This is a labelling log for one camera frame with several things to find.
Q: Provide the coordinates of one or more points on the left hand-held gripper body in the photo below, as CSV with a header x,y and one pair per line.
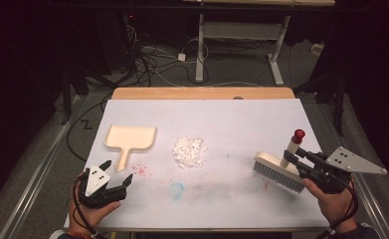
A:
x,y
97,181

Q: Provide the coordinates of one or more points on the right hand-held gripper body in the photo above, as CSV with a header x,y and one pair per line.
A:
x,y
348,161

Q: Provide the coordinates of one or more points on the cream plastic dustpan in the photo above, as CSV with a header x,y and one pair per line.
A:
x,y
129,137

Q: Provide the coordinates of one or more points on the pile of white paper scraps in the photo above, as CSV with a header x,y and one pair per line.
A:
x,y
189,152

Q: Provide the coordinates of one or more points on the person's left hand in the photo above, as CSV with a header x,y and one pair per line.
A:
x,y
89,215

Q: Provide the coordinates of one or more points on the person's right hand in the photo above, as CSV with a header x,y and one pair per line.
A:
x,y
338,207

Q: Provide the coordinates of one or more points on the black stand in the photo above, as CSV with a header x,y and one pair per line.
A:
x,y
339,103
66,99

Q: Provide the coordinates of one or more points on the white table mat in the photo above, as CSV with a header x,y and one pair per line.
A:
x,y
215,122

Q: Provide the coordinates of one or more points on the small white box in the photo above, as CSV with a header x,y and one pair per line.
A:
x,y
317,49

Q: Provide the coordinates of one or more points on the white power adapter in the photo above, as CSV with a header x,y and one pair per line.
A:
x,y
181,57

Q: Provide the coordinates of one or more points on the white-framed desk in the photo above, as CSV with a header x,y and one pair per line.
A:
x,y
238,30

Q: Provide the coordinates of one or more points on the metal floor rail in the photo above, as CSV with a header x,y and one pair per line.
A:
x,y
33,192
371,205

